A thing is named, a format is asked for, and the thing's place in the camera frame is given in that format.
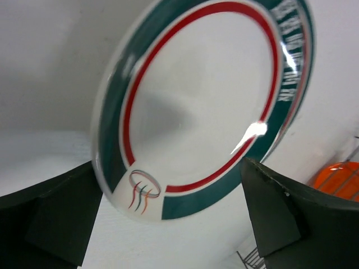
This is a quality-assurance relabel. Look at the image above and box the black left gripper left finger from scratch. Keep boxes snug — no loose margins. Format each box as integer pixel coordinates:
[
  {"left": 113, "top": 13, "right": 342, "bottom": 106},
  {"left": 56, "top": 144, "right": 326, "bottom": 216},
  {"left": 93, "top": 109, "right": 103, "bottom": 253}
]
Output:
[{"left": 1, "top": 162, "right": 103, "bottom": 268}]

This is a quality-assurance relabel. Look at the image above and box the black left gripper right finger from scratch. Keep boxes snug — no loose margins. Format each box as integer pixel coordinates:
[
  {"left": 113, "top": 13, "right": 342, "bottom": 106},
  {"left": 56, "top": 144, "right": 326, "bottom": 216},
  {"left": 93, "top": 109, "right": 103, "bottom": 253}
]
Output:
[{"left": 239, "top": 157, "right": 359, "bottom": 269}]

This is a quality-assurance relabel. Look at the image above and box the orange plate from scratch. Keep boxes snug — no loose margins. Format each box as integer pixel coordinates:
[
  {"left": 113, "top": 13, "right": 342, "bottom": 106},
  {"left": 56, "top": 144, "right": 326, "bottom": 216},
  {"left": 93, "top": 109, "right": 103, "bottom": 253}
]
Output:
[{"left": 307, "top": 161, "right": 358, "bottom": 202}]

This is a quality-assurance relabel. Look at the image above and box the wire dish rack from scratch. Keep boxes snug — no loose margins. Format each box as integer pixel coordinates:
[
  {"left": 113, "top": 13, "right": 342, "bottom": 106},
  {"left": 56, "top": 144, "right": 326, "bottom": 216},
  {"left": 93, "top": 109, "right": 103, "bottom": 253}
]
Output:
[{"left": 236, "top": 134, "right": 359, "bottom": 269}]

